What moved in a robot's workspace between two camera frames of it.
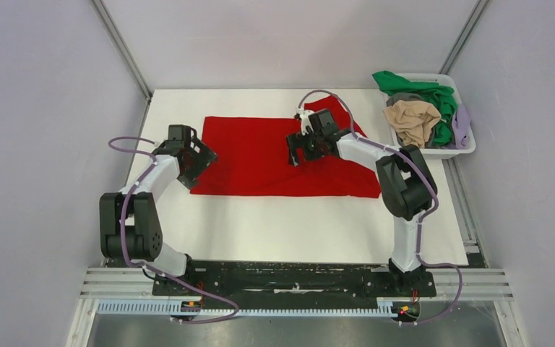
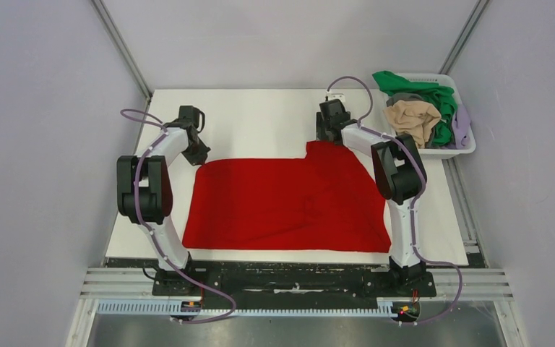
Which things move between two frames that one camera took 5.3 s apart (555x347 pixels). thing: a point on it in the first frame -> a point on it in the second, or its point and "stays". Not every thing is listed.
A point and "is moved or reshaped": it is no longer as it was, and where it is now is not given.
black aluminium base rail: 292,280 stays
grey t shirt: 399,96 stays
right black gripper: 295,142 -> 322,134
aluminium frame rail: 117,283 stays
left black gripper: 205,157 -> 200,157
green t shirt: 439,95 stays
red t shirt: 254,158 is moved or reshaped
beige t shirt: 412,121 stays
